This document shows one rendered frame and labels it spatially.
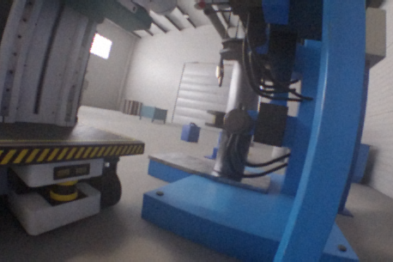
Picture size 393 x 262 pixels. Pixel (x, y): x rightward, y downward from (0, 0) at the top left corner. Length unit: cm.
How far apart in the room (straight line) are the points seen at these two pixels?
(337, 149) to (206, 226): 54
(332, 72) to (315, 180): 16
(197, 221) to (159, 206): 17
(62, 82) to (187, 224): 79
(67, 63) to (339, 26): 93
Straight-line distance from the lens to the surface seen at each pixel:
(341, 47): 33
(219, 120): 113
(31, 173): 59
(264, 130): 95
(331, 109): 30
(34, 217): 65
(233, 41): 124
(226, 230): 70
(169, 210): 77
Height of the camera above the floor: 45
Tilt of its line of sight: 2 degrees down
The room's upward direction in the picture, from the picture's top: 11 degrees clockwise
